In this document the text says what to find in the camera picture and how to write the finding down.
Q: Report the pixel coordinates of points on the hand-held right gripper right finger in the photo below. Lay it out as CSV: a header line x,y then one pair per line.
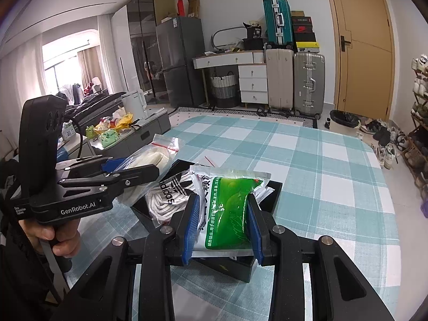
x,y
254,230

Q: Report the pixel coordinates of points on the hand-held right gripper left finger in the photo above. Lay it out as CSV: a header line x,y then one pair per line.
x,y
191,230

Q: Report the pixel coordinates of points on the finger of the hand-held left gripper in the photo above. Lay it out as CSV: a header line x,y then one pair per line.
x,y
112,167
133,175

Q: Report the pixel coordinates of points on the green and white packet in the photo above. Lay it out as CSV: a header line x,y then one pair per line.
x,y
227,207

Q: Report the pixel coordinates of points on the black white striped laces packet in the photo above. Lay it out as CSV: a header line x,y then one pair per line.
x,y
167,190

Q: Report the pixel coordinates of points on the black storage box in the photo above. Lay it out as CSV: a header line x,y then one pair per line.
x,y
230,269

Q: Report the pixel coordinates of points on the person's left hand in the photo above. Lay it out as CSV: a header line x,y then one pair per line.
x,y
63,244

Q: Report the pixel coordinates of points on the green pouch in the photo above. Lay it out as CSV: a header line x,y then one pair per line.
x,y
110,138

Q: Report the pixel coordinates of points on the yellow plastic bag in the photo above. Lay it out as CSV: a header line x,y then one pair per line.
x,y
117,122

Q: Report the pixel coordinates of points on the grey storage box with clutter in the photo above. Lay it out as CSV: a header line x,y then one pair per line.
x,y
147,130

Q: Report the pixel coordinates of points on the hanging clothes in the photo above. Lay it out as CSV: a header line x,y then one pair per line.
x,y
77,92

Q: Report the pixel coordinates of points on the black sofa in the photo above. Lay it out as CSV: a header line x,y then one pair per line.
x,y
97,105

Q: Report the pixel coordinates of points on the white electric kettle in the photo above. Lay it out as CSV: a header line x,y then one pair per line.
x,y
133,105

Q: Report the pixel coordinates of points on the teal plaid tablecloth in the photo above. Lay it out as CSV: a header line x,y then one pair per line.
x,y
317,190

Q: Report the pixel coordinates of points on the white sheer curtain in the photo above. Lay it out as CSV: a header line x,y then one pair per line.
x,y
23,67

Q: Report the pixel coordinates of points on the brown curtain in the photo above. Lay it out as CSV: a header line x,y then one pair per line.
x,y
90,63

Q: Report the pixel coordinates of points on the grey refrigerator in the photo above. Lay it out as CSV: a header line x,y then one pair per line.
x,y
180,60

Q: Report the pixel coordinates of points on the woven laundry basket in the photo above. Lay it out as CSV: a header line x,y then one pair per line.
x,y
224,90

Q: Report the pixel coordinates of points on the dark glass cabinet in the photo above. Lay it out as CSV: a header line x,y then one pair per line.
x,y
142,40

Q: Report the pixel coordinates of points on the trash bin black liner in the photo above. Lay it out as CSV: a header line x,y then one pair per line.
x,y
344,122

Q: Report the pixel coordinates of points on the white desk with drawers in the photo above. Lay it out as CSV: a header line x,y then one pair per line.
x,y
252,80

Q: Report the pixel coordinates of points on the beige suitcase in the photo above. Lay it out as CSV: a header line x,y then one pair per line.
x,y
279,80

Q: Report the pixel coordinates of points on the silver suitcase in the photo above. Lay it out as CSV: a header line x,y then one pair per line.
x,y
309,85

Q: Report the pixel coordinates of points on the scattered sneakers group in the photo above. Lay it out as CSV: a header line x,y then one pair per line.
x,y
384,140

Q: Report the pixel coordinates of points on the purple bag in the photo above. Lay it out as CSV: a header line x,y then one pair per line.
x,y
424,211

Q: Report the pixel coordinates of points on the small cardboard box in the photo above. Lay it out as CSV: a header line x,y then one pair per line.
x,y
194,6

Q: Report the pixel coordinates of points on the black bag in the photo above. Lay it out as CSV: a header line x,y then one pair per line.
x,y
254,36

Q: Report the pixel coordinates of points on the wooden shoe rack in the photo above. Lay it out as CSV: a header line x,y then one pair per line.
x,y
419,147

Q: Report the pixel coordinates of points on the yellow black shoe box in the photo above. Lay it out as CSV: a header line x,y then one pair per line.
x,y
307,47

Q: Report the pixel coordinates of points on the plain black shoe box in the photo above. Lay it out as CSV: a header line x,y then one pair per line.
x,y
305,37

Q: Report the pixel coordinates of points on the teal suitcase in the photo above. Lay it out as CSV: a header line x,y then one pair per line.
x,y
277,23

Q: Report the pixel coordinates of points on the black shoe box red logo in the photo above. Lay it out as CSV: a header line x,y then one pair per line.
x,y
302,25

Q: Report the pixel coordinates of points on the tan wooden door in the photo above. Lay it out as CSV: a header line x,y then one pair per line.
x,y
361,46

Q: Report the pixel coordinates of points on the assorted shoes group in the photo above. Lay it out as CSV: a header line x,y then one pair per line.
x,y
419,87

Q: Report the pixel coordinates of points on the brown shoe box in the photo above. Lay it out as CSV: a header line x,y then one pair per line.
x,y
301,13

